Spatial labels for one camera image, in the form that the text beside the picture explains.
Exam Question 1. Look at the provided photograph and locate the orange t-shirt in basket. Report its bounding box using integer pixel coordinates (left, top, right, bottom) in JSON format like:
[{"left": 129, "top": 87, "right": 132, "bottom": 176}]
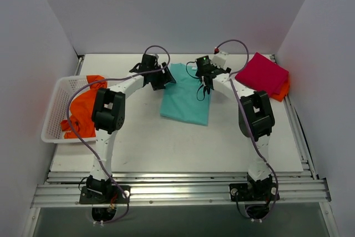
[{"left": 60, "top": 75, "right": 108, "bottom": 139}]

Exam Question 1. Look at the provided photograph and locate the white plastic basket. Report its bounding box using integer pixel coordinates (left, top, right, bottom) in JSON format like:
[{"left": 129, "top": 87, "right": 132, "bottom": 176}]
[{"left": 41, "top": 75, "right": 89, "bottom": 144}]

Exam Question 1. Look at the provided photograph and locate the aluminium mounting rail frame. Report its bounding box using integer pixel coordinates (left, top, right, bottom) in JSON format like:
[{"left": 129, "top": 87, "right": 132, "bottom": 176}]
[{"left": 23, "top": 160, "right": 339, "bottom": 236}]

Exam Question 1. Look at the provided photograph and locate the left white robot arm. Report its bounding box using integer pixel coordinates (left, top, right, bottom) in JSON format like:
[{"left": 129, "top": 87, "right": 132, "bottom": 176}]
[{"left": 86, "top": 54, "right": 176, "bottom": 203}]

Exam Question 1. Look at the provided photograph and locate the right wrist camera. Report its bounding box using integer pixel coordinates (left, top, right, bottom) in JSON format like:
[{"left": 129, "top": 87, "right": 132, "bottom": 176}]
[{"left": 211, "top": 48, "right": 229, "bottom": 68}]

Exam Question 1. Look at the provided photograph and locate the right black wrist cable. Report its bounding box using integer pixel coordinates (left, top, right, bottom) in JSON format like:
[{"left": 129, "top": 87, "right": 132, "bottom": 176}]
[{"left": 185, "top": 60, "right": 211, "bottom": 102}]

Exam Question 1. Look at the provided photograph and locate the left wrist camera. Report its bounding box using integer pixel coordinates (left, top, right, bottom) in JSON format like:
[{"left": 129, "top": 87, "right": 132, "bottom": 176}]
[{"left": 150, "top": 53, "right": 159, "bottom": 59}]

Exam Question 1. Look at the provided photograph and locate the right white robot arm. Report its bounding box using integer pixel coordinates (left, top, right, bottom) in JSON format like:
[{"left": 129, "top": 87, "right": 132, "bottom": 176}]
[{"left": 195, "top": 55, "right": 278, "bottom": 200}]

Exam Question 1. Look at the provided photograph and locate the folded orange t-shirt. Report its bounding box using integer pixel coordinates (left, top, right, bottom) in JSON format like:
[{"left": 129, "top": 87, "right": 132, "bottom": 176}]
[{"left": 271, "top": 78, "right": 290, "bottom": 102}]

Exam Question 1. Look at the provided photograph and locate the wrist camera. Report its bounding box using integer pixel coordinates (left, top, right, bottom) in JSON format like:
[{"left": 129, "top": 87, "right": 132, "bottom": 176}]
[
  {"left": 211, "top": 48, "right": 229, "bottom": 68},
  {"left": 150, "top": 53, "right": 159, "bottom": 59}
]

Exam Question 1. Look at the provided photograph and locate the teal t-shirt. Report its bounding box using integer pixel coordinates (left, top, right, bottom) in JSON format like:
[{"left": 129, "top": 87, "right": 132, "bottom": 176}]
[{"left": 160, "top": 63, "right": 210, "bottom": 126}]

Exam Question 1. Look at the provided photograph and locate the folded magenta t-shirt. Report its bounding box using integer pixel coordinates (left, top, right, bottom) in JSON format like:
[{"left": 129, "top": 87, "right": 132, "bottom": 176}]
[{"left": 235, "top": 53, "right": 289, "bottom": 97}]

